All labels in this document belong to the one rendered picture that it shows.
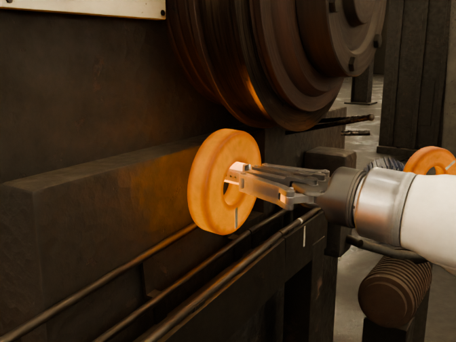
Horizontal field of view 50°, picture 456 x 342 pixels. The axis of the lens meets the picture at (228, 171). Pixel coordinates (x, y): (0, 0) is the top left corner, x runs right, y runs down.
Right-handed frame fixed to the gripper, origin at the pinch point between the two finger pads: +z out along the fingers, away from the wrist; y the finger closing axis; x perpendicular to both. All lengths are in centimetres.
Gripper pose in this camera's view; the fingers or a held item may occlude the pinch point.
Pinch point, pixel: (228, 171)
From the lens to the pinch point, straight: 71.6
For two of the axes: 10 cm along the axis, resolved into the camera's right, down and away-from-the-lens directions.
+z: -8.4, -1.8, 5.2
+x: 0.4, -9.6, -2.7
